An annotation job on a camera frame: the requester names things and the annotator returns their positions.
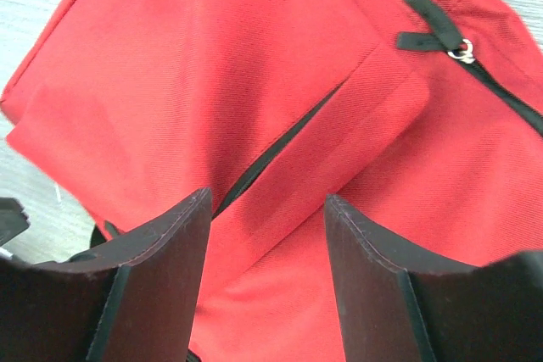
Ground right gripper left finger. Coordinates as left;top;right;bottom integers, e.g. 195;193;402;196
1;188;212;361

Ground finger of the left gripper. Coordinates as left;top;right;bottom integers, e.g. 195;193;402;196
0;198;30;243

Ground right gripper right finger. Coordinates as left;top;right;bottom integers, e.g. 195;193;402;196
324;195;542;361

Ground red backpack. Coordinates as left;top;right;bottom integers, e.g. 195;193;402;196
1;0;542;361

